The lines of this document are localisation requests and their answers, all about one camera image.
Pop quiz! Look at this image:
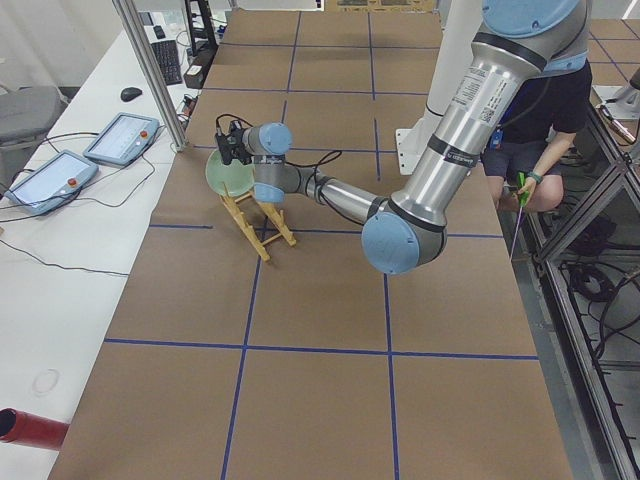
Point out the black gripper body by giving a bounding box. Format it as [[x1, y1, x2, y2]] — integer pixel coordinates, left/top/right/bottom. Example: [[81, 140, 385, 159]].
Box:
[[215, 130, 246, 164]]

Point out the pale green plate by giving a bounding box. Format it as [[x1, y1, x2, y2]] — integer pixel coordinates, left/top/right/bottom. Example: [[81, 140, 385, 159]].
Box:
[[205, 150, 254, 197]]

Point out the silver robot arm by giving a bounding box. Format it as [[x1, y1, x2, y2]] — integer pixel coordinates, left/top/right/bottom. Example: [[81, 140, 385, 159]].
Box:
[[215, 1, 592, 274]]

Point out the wooden dish rack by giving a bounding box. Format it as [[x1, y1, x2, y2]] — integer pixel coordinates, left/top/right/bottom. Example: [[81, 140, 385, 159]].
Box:
[[220, 185, 297, 261]]

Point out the teach pendant far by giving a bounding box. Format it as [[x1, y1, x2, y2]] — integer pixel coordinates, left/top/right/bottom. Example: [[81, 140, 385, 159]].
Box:
[[83, 112, 160, 166]]

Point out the teach pendant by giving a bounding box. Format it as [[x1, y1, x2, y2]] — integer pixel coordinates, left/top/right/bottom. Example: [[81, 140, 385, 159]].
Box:
[[5, 150, 98, 215], [83, 112, 160, 166]]

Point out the black keyboard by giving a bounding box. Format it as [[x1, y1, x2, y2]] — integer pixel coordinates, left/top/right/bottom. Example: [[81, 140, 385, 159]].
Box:
[[150, 40, 182, 85]]

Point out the black computer mouse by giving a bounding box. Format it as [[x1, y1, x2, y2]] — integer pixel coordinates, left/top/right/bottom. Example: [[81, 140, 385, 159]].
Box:
[[120, 87, 143, 103]]

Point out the teach pendant near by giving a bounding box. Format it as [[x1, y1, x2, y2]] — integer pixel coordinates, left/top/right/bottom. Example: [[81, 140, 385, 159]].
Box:
[[5, 150, 98, 215]]

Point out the seated person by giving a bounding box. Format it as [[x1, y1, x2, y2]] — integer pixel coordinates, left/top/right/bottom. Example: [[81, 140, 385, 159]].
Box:
[[482, 63, 592, 212]]

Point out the red cylinder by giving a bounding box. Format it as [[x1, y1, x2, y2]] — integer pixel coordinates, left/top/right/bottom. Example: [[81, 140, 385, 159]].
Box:
[[1, 408, 69, 450]]

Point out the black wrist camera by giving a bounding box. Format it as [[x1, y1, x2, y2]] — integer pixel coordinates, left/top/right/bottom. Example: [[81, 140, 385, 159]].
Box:
[[215, 113, 253, 136]]

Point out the aluminium frame post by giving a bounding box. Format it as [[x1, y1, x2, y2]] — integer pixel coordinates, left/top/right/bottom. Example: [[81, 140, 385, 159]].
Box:
[[113, 0, 187, 152]]

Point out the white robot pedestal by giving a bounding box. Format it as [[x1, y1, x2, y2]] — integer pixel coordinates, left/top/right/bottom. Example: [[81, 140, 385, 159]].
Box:
[[394, 0, 487, 176]]

